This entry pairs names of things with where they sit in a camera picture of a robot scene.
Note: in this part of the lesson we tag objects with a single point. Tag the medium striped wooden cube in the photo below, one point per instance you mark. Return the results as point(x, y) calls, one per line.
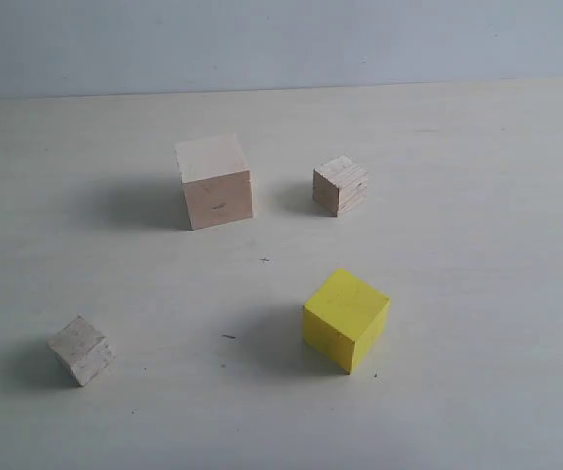
point(339, 185)

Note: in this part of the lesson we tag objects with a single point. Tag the large light wooden cube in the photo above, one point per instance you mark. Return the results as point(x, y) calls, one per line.
point(216, 180)

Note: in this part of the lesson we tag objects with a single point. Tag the yellow painted cube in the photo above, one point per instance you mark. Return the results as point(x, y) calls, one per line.
point(344, 319)

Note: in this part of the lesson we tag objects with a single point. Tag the small pale wooden cube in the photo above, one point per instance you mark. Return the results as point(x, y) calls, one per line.
point(83, 350)

